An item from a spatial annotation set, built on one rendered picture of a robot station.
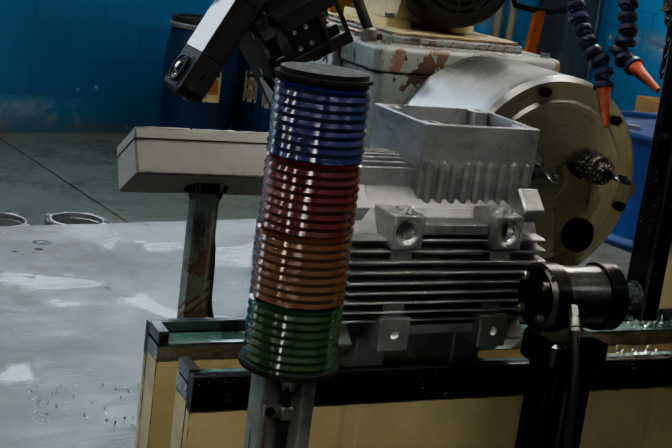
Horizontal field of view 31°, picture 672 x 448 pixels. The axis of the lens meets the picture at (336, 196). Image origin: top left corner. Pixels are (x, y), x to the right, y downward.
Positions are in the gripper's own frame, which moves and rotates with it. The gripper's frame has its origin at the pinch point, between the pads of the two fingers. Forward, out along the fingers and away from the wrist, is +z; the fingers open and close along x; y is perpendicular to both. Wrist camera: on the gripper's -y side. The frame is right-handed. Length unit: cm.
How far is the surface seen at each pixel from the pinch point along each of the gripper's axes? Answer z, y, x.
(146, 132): -4.3, -10.4, 14.5
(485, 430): 28.0, 2.0, -13.0
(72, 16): 90, 66, 560
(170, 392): 13.2, -21.3, -2.9
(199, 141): -0.9, -5.9, 14.2
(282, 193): -13.4, -12.7, -37.5
